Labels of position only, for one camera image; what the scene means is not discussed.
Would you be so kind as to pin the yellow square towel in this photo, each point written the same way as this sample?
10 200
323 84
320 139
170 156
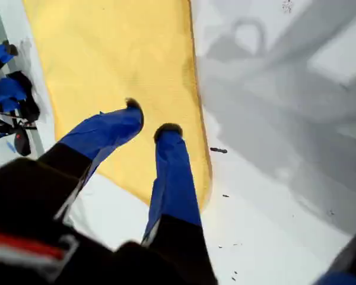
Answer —
115 68

